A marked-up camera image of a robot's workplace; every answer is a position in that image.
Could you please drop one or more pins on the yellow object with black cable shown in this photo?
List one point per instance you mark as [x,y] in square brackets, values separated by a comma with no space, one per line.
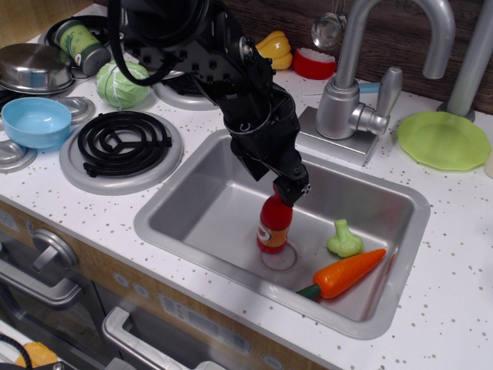
[30,355]

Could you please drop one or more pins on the light green toy garlic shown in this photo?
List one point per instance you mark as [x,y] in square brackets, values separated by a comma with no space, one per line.
[344,244]

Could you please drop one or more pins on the silver oven knob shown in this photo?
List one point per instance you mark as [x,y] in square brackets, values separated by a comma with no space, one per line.
[53,249]

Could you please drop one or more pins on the silver sink basin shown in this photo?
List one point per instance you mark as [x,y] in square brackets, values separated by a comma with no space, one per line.
[208,212]

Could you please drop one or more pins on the silver stove knob disc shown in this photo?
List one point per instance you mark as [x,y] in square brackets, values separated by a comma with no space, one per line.
[82,109]

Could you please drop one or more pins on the silver vertical pole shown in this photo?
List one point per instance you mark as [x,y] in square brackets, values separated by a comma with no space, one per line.
[473,67]

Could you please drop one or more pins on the red ketchup bottle toy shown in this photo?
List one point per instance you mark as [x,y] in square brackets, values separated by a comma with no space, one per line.
[275,221]

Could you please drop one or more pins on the back left black burner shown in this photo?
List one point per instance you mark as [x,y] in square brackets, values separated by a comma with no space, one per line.
[96,24]

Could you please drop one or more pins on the yellow toy bell pepper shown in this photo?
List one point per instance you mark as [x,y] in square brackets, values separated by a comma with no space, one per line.
[276,47]

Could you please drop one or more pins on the silver oven door handle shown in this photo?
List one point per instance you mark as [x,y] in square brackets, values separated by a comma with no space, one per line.
[60,296]

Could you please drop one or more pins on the hanging silver ladle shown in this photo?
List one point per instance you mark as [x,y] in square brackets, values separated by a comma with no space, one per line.
[328,29]

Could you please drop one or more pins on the front black stove burner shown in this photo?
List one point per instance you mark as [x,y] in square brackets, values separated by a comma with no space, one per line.
[121,153]

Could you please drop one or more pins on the green toy cabbage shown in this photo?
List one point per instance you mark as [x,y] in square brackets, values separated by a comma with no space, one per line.
[114,88]

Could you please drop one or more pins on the green toy can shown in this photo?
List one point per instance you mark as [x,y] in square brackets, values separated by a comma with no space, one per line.
[85,50]

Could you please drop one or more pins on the stainless steel pot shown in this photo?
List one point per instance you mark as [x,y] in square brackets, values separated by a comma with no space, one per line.
[35,69]

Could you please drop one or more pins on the light green plastic plate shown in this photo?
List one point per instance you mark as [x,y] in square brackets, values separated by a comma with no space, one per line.
[443,141]

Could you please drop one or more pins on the silver stove knob front left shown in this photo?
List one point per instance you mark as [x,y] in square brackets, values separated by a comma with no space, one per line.
[15,157]

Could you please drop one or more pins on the silver lower drawer handle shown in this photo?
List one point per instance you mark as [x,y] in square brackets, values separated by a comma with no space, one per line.
[150,343]

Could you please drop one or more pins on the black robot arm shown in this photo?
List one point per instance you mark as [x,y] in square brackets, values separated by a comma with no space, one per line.
[204,41]

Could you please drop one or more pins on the red toy container white top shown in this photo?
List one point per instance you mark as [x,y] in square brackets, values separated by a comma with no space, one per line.
[311,64]

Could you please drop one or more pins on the orange toy carrot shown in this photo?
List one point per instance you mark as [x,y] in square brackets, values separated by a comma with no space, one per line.
[335,279]

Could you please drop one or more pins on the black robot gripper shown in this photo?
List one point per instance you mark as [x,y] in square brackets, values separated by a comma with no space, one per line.
[264,130]

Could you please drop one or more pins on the back right black burner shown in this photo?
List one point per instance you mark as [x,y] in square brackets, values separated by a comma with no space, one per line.
[181,92]

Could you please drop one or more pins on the light blue plastic bowl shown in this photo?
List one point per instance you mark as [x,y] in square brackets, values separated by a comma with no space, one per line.
[36,123]

